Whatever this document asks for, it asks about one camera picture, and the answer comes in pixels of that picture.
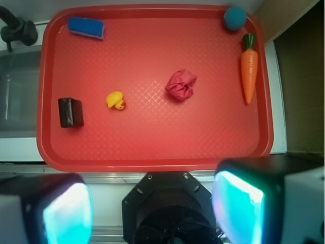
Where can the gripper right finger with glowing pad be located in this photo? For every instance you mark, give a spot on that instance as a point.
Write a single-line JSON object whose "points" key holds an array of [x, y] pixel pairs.
{"points": [[273, 199]]}

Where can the metal sink basin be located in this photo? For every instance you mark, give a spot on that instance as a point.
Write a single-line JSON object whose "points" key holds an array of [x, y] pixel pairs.
{"points": [[19, 94]]}

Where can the crumpled red paper ball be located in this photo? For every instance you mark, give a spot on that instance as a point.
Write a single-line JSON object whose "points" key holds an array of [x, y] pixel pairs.
{"points": [[180, 85]]}

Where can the black box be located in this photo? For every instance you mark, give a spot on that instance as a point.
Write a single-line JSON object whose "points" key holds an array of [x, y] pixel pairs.
{"points": [[70, 113]]}

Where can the orange toy carrot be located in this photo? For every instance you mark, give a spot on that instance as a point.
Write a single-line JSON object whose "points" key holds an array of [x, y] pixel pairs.
{"points": [[249, 65]]}

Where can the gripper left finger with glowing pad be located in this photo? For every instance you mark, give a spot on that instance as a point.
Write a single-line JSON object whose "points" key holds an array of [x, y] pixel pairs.
{"points": [[50, 208]]}

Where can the teal ball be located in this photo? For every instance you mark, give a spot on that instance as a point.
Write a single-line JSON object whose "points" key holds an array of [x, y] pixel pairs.
{"points": [[234, 18]]}

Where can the blue sponge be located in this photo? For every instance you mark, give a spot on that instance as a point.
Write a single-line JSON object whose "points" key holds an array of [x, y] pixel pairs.
{"points": [[86, 27]]}

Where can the red plastic tray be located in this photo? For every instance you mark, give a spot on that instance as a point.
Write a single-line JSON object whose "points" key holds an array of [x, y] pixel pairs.
{"points": [[143, 46]]}

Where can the yellow rubber duck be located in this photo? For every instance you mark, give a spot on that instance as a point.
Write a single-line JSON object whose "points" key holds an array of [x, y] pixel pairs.
{"points": [[116, 100]]}

